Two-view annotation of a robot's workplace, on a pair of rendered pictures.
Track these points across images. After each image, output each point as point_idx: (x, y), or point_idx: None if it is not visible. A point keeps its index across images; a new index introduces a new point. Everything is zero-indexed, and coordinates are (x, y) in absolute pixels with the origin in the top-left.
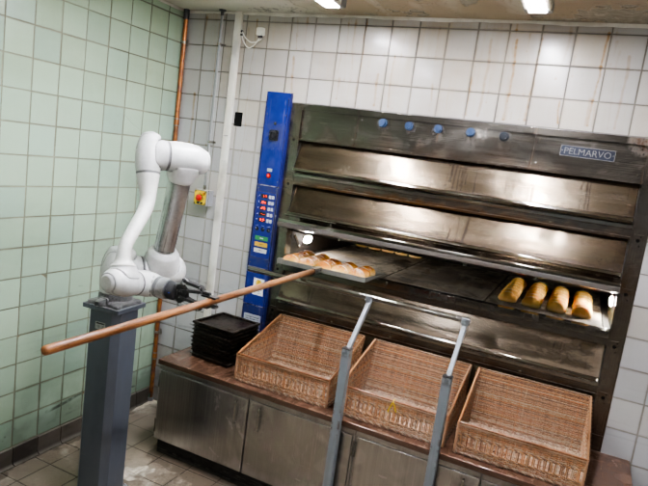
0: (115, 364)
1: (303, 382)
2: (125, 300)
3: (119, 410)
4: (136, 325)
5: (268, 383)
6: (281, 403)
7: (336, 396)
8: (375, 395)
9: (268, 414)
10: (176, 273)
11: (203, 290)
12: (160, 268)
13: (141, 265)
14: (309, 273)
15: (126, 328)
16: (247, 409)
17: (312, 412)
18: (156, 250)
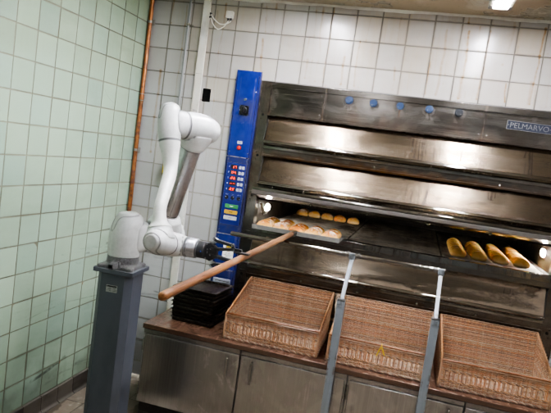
0: (125, 326)
1: (293, 335)
2: (135, 263)
3: (125, 370)
4: (208, 276)
5: (258, 338)
6: (273, 356)
7: (331, 344)
8: (364, 342)
9: (260, 367)
10: None
11: (234, 247)
12: None
13: None
14: (290, 235)
15: (204, 279)
16: (238, 364)
17: (305, 361)
18: None
